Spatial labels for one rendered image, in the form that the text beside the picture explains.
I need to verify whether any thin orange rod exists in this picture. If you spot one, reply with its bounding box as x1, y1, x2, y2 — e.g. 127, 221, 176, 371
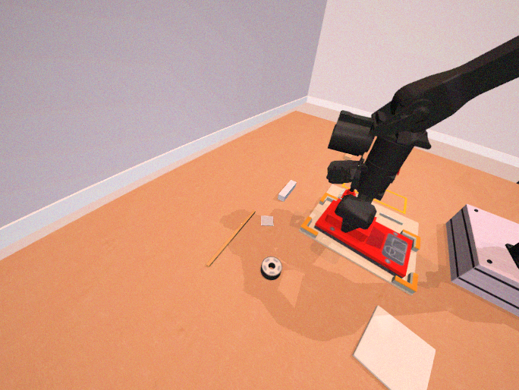
206, 210, 256, 267

